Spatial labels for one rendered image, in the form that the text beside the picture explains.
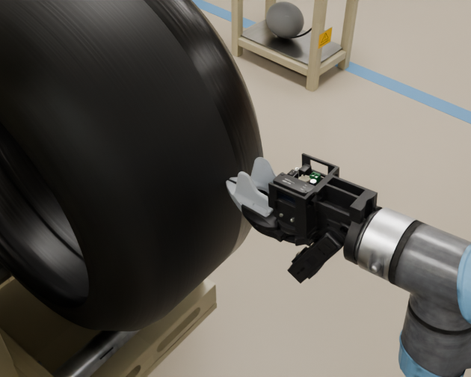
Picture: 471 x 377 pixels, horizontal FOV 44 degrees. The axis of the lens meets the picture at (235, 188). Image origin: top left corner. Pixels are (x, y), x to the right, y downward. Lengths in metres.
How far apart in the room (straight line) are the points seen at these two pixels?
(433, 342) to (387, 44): 3.21
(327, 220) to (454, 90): 2.82
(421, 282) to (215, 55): 0.38
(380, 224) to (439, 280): 0.08
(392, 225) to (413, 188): 2.10
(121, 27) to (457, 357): 0.54
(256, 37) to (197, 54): 2.72
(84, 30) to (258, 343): 1.56
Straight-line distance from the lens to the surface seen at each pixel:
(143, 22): 0.75
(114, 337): 1.05
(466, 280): 0.62
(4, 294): 1.31
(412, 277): 0.64
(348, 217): 0.66
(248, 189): 0.73
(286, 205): 0.68
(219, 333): 2.13
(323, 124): 3.03
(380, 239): 0.64
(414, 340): 0.69
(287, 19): 3.34
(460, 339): 0.68
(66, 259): 1.18
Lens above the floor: 1.78
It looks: 43 degrees down
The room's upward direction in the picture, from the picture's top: straight up
